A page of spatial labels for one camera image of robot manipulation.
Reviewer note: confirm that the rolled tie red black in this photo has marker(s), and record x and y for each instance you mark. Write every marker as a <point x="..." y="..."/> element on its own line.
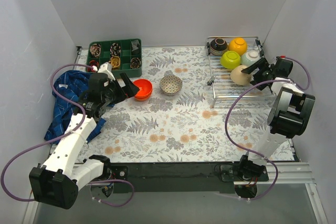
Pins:
<point x="93" y="66"/>

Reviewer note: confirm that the rolled tie black dotted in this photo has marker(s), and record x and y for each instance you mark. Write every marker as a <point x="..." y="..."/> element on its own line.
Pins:
<point x="115" y="49"/>

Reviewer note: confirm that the black brown bowl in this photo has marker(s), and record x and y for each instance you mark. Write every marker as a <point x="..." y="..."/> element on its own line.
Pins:
<point x="218" y="46"/>

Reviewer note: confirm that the pale green bowl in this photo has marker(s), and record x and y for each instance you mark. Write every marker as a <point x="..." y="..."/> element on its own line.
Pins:
<point x="249" y="58"/>

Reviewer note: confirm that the rolled tie pink brown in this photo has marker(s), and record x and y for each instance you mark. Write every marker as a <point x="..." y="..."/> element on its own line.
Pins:
<point x="95" y="50"/>

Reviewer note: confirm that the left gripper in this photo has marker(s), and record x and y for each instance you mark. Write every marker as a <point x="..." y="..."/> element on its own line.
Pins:
<point x="122" y="91"/>

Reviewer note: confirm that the metal dish rack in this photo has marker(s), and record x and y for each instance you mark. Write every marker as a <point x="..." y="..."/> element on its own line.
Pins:
<point x="225" y="91"/>

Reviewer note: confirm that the rolled tie yellow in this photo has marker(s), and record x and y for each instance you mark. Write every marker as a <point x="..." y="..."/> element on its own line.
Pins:
<point x="115" y="62"/>

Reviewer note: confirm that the beige bowl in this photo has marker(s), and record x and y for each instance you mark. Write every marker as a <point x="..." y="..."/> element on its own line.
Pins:
<point x="240" y="78"/>

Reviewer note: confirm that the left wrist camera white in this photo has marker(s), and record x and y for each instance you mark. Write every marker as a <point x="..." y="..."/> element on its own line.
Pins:
<point x="107" y="69"/>

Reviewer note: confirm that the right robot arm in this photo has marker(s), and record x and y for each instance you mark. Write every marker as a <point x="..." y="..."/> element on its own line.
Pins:
<point x="288" y="117"/>

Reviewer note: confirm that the floral table mat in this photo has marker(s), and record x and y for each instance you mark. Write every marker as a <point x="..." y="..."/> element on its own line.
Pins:
<point x="178" y="128"/>

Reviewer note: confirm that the yellow orange bowl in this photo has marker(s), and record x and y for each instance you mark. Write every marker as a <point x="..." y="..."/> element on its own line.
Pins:
<point x="238" y="45"/>

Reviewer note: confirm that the blue plaid shirt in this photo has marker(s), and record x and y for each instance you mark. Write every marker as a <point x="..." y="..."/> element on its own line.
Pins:
<point x="71" y="85"/>

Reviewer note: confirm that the green compartment tray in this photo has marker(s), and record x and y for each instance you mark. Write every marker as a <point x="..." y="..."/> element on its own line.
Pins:
<point x="124" y="56"/>

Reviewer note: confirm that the lime green bowl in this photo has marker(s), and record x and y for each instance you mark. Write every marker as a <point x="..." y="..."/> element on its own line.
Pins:
<point x="230" y="60"/>

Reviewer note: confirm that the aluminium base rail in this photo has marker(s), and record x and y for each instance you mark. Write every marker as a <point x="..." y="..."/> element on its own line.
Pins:
<point x="282" y="172"/>

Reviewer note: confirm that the rolled tie dark grey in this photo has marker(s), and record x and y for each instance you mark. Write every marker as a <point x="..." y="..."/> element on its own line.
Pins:
<point x="135" y="47"/>

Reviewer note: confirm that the rolled tie brown black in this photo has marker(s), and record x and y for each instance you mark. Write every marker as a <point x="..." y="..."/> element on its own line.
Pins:
<point x="135" y="63"/>

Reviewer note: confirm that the patterned brown white bowl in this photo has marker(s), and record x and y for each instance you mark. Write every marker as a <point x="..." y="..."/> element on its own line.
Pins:
<point x="171" y="84"/>

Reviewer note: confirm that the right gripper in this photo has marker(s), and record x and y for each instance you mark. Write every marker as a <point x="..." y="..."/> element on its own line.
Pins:
<point x="264" y="71"/>

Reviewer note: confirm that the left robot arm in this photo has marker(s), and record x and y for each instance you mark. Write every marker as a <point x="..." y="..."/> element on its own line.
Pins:
<point x="57" y="182"/>

